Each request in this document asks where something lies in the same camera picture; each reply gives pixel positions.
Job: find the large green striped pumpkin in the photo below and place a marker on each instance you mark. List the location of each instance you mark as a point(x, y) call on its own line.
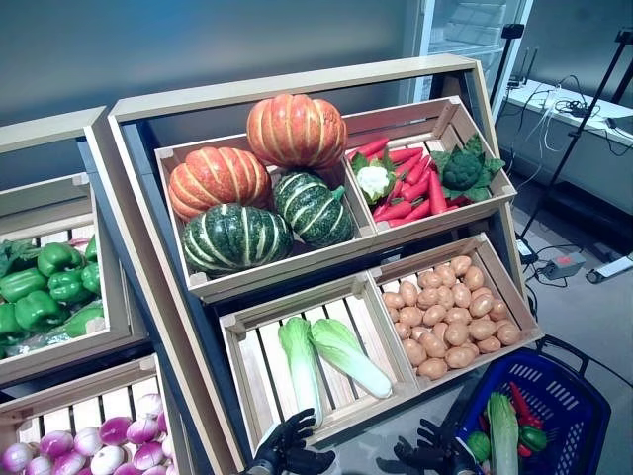
point(235, 240)

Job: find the dark leafy green vegetable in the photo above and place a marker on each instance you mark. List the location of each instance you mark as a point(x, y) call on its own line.
point(17, 255)

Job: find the black power brick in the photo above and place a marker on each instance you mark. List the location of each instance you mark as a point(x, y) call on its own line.
point(525, 250)

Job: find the black tripod with camera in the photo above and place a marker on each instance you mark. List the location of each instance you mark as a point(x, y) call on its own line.
point(513, 29)

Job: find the red chili pepper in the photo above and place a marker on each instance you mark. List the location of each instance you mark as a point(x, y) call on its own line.
point(521, 403)

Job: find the napa cabbage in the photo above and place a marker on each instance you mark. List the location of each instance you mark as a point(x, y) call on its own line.
point(503, 435)
point(301, 366)
point(346, 351)

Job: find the green broccoli with leaves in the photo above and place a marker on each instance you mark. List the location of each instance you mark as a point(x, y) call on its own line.
point(462, 170)

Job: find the red carrot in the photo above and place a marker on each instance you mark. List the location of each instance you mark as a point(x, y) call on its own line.
point(368, 148)
point(394, 211)
point(405, 155)
point(437, 195)

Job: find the white cauliflower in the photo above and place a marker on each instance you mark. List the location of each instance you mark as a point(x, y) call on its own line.
point(372, 179)

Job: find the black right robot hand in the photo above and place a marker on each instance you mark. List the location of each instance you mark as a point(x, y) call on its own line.
point(445, 455)

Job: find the green bell pepper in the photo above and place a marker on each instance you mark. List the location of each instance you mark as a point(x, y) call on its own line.
point(85, 322)
point(10, 320)
point(39, 312)
point(479, 446)
point(59, 259)
point(92, 278)
point(70, 287)
point(22, 285)
point(533, 438)
point(91, 249)

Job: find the blue plastic shopping basket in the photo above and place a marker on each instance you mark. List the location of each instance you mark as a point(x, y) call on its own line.
point(569, 396)

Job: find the tall black tripod stand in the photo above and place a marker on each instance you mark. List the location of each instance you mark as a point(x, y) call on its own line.
point(580, 129)

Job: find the small red pepper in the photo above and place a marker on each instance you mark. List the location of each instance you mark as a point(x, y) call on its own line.
point(525, 450)

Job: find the wooden display shelf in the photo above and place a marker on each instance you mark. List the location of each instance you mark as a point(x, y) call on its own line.
point(297, 84)
point(49, 129)

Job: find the wooden slatted crate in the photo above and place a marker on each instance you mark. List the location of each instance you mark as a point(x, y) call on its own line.
point(509, 287)
point(455, 210)
point(44, 198)
point(297, 259)
point(74, 391)
point(269, 366)

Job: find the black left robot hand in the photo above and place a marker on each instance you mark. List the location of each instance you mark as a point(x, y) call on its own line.
point(284, 445)

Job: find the brown potato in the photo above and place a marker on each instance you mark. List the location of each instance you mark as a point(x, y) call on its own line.
point(432, 368)
point(508, 334)
point(461, 266)
point(393, 300)

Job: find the purple and white turnip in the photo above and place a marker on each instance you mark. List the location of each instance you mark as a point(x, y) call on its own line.
point(142, 431)
point(149, 406)
point(116, 430)
point(16, 457)
point(57, 444)
point(88, 441)

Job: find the small green striped pumpkin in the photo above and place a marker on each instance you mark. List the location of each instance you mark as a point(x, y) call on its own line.
point(311, 208)

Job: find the glass door fridge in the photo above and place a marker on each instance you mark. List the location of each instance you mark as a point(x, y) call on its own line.
point(460, 29)

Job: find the grey box with red label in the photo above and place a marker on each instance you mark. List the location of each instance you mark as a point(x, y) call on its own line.
point(559, 267)

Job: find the orange striped pumpkin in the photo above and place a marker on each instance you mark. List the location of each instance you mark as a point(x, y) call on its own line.
point(297, 131)
point(217, 180)

